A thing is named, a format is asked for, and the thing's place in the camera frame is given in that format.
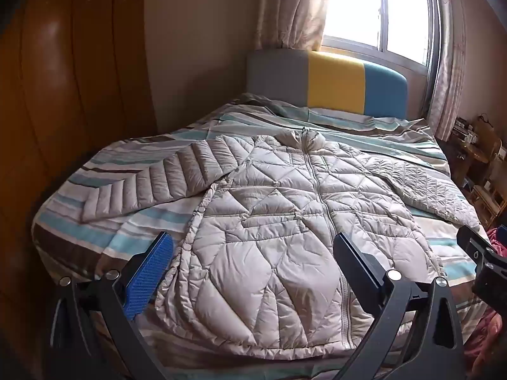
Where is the beige patterned curtain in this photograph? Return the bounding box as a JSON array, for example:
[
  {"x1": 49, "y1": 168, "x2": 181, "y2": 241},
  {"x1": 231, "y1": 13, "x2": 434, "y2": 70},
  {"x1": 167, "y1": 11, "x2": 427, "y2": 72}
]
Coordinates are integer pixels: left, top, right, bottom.
[
  {"x1": 426, "y1": 0, "x2": 472, "y2": 141},
  {"x1": 253, "y1": 0, "x2": 331, "y2": 52}
]

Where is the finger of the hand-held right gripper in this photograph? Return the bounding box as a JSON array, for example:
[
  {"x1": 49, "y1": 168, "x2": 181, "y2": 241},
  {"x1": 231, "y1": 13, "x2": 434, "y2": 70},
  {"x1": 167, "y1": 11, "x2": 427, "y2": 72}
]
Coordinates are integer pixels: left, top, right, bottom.
[{"x1": 456, "y1": 225, "x2": 494, "y2": 264}]

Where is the cluttered wooden side table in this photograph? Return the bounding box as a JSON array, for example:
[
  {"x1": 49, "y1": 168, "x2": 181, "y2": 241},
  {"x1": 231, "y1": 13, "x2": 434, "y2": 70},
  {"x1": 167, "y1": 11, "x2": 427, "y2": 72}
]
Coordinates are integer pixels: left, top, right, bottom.
[{"x1": 447, "y1": 115, "x2": 507, "y2": 230}]

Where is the striped bed duvet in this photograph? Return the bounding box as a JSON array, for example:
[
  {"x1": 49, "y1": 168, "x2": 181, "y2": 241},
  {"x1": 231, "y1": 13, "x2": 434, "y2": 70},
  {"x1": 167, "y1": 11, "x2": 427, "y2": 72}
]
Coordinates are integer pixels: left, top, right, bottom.
[{"x1": 32, "y1": 92, "x2": 482, "y2": 380}]

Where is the pink cloth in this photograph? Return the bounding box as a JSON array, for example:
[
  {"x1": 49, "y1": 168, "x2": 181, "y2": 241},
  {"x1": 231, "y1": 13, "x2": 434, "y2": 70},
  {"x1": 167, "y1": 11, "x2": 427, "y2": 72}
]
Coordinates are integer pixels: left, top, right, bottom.
[{"x1": 463, "y1": 227, "x2": 507, "y2": 380}]

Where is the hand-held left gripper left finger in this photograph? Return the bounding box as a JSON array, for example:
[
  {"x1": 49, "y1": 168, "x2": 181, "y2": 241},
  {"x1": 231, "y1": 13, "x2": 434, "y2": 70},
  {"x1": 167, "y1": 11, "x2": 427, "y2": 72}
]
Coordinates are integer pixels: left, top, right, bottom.
[{"x1": 49, "y1": 231, "x2": 175, "y2": 380}]

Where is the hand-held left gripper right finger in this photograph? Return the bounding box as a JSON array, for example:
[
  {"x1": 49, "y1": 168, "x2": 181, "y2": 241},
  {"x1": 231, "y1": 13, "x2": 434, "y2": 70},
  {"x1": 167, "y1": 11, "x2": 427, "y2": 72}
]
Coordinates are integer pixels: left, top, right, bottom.
[{"x1": 333, "y1": 233, "x2": 466, "y2": 380}]

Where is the brown wooden wardrobe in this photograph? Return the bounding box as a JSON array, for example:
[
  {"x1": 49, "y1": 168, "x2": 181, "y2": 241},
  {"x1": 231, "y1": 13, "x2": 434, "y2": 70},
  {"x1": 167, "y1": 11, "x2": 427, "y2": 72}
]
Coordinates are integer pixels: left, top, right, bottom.
[{"x1": 0, "y1": 0, "x2": 159, "y2": 380}]

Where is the grey yellow blue headboard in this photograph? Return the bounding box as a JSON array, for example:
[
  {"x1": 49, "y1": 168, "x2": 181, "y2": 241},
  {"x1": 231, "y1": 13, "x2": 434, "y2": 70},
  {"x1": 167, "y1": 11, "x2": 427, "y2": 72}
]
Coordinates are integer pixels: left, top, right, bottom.
[{"x1": 246, "y1": 48, "x2": 408, "y2": 120}]

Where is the beige quilted puffer jacket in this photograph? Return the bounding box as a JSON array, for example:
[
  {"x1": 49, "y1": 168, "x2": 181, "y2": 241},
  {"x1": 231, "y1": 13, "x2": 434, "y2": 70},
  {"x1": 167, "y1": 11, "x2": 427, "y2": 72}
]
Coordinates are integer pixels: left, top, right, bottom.
[{"x1": 79, "y1": 129, "x2": 482, "y2": 363}]

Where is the window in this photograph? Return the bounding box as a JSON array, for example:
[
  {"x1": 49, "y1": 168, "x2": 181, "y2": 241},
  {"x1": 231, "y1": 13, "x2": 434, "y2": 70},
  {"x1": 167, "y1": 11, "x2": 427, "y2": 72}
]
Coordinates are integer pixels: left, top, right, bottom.
[{"x1": 321, "y1": 0, "x2": 436, "y2": 68}]

